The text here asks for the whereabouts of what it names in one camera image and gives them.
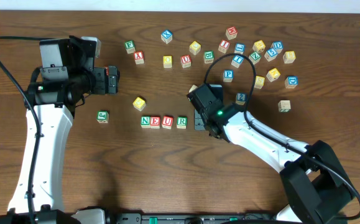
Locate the green R wooden block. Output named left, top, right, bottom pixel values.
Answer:
left=176, top=116, right=188, bottom=129

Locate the red u block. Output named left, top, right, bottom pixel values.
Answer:
left=162, top=116, right=173, bottom=129
left=180, top=55, right=192, bottom=68

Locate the red E wooden block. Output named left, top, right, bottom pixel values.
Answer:
left=150, top=116, right=160, bottom=129

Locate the green N wooden block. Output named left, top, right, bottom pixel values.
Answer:
left=141, top=116, right=151, bottom=128

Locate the blue P wooden block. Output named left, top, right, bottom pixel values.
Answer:
left=223, top=70, right=234, bottom=82

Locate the yellow S wooden block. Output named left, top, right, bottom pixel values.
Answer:
left=254, top=76, right=265, bottom=89

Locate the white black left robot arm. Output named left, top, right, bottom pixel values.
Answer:
left=0, top=66, right=120, bottom=223

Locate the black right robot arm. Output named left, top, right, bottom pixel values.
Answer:
left=194, top=100, right=360, bottom=223

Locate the green J wooden block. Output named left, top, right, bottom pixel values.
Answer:
left=96, top=111, right=109, bottom=123

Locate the yellow O side block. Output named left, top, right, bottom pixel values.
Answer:
left=188, top=85, right=198, bottom=93

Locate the yellow block lower left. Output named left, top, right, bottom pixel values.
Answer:
left=132, top=96, right=146, bottom=111

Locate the red Y wooden block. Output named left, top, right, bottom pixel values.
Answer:
left=134, top=51, right=144, bottom=65

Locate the green F wooden block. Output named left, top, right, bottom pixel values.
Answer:
left=124, top=40, right=136, bottom=54

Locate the blue 2 wooden block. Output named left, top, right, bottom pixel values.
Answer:
left=236, top=93, right=247, bottom=105

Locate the green B wooden block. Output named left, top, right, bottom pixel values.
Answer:
left=203, top=50, right=215, bottom=63

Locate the yellow O top block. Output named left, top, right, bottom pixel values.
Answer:
left=163, top=55, right=173, bottom=68

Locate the blue T wooden block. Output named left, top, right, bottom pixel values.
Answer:
left=231, top=55, right=244, bottom=68

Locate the yellow block centre top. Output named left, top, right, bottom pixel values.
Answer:
left=189, top=41, right=201, bottom=55

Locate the blue X wooden block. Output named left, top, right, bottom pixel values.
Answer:
left=161, top=30, right=173, bottom=44

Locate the red I block upper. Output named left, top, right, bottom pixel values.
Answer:
left=218, top=40, right=230, bottom=54

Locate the blue L wooden block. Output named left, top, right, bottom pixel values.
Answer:
left=234, top=43, right=246, bottom=54

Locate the green 7 wooden block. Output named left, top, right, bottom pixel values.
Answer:
left=278, top=100, right=291, bottom=113

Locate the green Z wooden block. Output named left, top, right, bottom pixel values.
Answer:
left=249, top=52, right=261, bottom=65

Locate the yellow picture wooden block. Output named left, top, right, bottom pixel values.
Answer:
left=266, top=68, right=280, bottom=82

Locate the red block far top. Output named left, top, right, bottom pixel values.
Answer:
left=226, top=26, right=238, bottom=40

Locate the yellow monkey picture block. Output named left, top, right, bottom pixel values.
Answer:
left=252, top=40, right=265, bottom=54

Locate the blue 5 wooden block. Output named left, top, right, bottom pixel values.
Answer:
left=264, top=48, right=278, bottom=62

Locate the blue D block near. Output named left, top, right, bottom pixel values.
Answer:
left=285, top=76, right=298, bottom=88

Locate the blue d block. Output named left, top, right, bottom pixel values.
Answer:
left=285, top=76, right=298, bottom=88
left=270, top=41, right=284, bottom=54

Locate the blue D block far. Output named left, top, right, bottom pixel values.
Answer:
left=270, top=41, right=284, bottom=54

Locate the yellow 8 wooden block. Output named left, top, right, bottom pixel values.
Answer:
left=283, top=51, right=296, bottom=64

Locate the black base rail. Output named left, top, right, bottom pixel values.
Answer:
left=109, top=213, right=276, bottom=224

